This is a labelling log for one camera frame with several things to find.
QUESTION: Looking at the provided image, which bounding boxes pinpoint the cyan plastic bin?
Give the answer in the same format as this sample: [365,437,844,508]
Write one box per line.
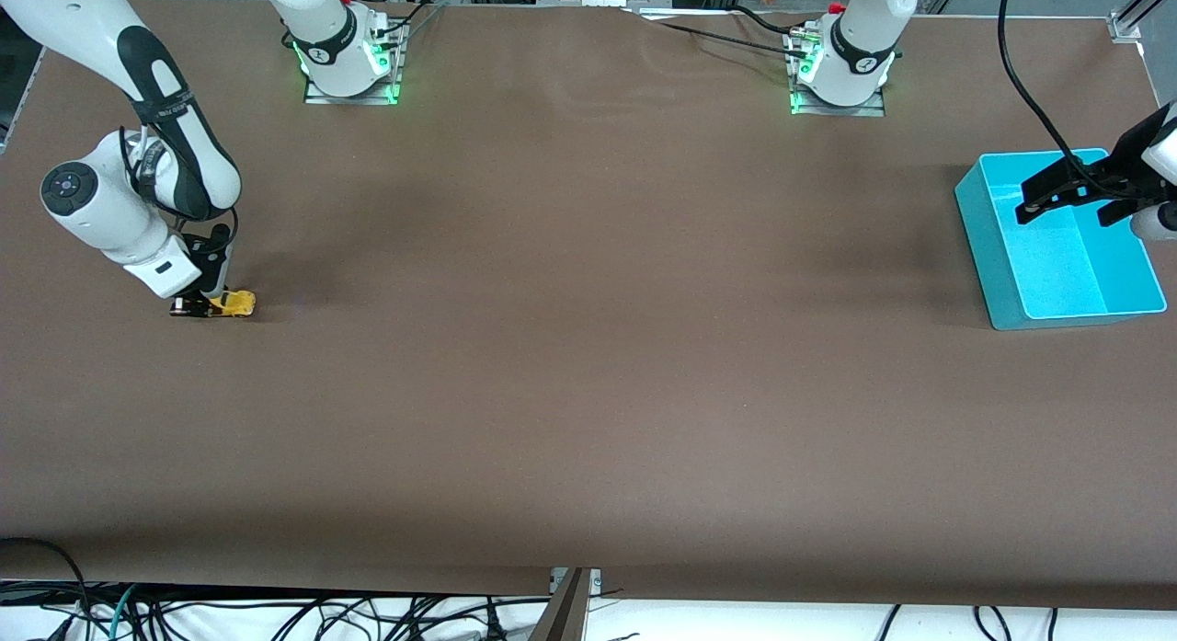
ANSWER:
[954,148,1169,332]

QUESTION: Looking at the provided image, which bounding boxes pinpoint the brown table cover sheet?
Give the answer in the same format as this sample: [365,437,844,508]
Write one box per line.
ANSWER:
[0,0,1177,611]

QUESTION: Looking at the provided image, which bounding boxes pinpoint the aluminium frame strut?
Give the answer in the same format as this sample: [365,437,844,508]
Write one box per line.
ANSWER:
[1108,0,1177,44]

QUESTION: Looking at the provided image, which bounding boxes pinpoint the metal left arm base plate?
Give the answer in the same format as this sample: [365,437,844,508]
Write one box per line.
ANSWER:
[786,25,888,118]

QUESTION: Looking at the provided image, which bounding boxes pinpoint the aluminium table side rail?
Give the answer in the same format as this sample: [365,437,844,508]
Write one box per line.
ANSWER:
[0,43,47,153]

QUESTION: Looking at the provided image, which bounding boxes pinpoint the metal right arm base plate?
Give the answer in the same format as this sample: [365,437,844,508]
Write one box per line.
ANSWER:
[303,16,407,107]

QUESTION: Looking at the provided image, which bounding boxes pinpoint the black looped floor cable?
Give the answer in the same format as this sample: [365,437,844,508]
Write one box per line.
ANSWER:
[0,537,90,641]

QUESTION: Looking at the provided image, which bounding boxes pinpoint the teal floor cable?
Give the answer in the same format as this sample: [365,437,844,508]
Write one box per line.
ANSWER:
[109,584,141,641]

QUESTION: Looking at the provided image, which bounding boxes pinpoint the short black table cable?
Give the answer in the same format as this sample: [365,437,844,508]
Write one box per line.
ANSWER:
[731,5,819,37]

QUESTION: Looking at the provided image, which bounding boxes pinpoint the black base power cable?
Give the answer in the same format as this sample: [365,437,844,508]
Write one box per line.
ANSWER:
[372,2,444,37]

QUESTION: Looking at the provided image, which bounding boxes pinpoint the long black table cable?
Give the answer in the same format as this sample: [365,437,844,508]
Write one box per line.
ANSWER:
[625,8,810,58]

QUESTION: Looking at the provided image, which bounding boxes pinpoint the tangled black floor cables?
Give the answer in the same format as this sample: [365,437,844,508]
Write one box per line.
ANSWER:
[138,593,553,641]

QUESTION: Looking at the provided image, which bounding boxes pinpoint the aluminium profile post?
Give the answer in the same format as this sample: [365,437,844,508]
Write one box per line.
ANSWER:
[529,567,591,641]

